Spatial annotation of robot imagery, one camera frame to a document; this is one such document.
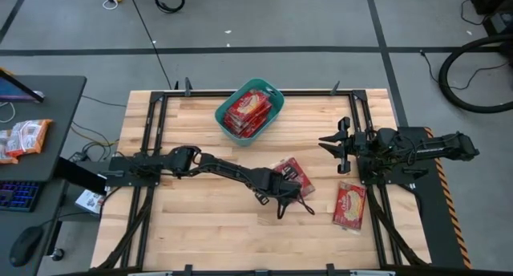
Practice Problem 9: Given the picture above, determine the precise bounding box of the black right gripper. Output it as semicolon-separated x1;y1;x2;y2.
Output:
318;116;368;176

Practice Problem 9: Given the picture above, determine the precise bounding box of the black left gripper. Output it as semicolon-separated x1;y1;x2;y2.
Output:
251;166;317;221

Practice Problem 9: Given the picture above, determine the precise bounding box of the red popcorn bag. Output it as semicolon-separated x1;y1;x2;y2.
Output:
224;115;270;136
332;181;368;232
224;88;274;123
224;107;273;129
271;156;317;199
230;123;268;140

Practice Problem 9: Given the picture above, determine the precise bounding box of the teal plastic basket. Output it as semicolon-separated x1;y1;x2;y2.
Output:
214;78;286;148

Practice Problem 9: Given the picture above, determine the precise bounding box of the black platform with hazard stripe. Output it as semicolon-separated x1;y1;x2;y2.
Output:
395;125;475;270

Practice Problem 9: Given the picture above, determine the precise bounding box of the white printed box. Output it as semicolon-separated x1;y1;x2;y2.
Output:
75;188;107;216

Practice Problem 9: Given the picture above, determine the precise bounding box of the black equipment case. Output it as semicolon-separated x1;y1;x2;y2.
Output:
470;0;513;37

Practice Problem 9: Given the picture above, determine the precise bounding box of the black flat panel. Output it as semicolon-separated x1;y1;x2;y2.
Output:
53;156;109;195

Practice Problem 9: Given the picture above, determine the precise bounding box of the black desk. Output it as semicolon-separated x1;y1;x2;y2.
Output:
0;75;87;276

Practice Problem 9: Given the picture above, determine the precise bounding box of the black computer mouse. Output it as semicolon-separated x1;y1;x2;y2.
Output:
8;225;45;268

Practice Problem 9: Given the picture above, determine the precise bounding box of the orange snack bag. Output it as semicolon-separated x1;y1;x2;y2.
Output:
0;128;19;166
5;119;55;158

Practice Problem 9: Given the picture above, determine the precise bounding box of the black keyboard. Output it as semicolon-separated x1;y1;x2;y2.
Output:
0;180;43;213

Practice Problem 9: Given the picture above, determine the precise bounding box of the tilted desk monitor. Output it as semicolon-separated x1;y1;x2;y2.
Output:
0;67;46;104

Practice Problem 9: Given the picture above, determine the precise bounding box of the black aluminium table frame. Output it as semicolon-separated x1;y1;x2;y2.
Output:
94;88;432;271

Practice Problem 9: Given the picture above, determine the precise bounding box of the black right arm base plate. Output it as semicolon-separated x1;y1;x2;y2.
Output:
358;162;430;188

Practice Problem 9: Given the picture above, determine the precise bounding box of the thin black floor cable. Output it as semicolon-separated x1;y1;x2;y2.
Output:
419;48;511;91

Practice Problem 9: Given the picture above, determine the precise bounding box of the thick black hose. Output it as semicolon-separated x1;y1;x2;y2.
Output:
437;34;513;115

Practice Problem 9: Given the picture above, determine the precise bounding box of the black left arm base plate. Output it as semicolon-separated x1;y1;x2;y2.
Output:
105;155;164;189

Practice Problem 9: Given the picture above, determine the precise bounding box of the coiled black cable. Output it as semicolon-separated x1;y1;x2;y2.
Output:
153;0;187;14

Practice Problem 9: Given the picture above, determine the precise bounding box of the long black floor cable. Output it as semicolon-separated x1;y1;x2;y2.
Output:
127;0;174;91

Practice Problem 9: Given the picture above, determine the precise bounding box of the yellow floor cable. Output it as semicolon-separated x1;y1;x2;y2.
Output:
71;124;122;149

